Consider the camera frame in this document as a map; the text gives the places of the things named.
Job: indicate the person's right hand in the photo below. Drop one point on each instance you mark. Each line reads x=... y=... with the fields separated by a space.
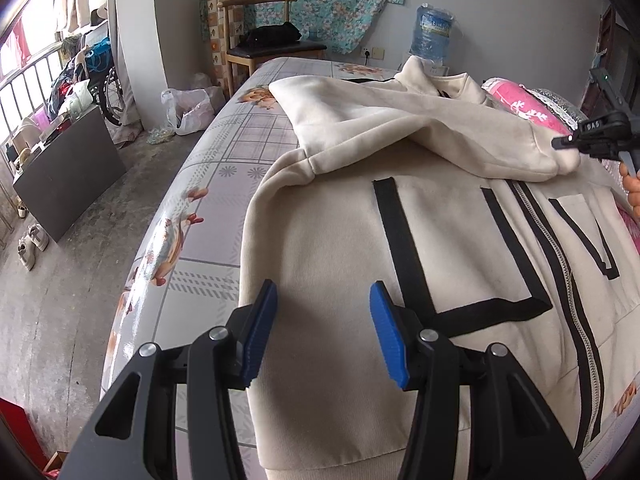
x=631 y=180

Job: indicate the pink hanging garment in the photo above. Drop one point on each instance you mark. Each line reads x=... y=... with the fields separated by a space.
x=20 y=42

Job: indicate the metal window railing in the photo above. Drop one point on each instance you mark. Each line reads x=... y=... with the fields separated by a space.
x=10 y=90

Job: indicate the orange patterned box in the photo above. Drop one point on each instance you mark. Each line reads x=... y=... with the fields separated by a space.
x=214 y=35

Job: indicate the lace trimmed pillow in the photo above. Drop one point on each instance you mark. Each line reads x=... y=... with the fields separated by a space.
x=550 y=97

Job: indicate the cream zip jacket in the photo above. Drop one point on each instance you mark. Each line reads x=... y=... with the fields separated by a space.
x=325 y=240

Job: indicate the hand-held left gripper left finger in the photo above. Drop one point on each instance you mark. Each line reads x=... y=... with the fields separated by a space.
x=260 y=330

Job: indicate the blue water bottle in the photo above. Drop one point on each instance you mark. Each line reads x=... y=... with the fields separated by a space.
x=432 y=35

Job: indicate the grey cabinet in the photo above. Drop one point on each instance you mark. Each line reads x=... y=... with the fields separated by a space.
x=65 y=175

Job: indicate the wooden chair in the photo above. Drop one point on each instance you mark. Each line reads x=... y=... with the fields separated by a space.
x=235 y=60

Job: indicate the pile of clothes and bags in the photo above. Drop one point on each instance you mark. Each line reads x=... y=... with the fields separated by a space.
x=70 y=90

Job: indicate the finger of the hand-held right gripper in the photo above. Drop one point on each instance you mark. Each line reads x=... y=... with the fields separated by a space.
x=565 y=141

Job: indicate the white plastic bag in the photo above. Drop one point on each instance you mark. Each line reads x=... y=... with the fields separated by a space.
x=190 y=110

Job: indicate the beige shoe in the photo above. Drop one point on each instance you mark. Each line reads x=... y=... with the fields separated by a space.
x=39 y=237
x=26 y=255

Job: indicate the red box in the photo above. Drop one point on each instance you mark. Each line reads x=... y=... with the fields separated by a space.
x=17 y=435

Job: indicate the black clothing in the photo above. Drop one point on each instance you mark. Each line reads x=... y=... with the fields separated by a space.
x=272 y=34

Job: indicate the white wall socket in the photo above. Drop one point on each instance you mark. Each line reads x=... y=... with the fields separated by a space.
x=372 y=52

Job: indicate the beige slipper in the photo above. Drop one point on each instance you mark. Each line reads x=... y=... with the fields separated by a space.
x=20 y=207

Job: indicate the brown wooden door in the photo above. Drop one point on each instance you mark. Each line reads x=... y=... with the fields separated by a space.
x=620 y=45

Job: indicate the bed with floral sheet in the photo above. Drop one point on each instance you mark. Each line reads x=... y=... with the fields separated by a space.
x=215 y=200

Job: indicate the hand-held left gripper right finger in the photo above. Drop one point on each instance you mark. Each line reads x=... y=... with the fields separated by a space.
x=390 y=340

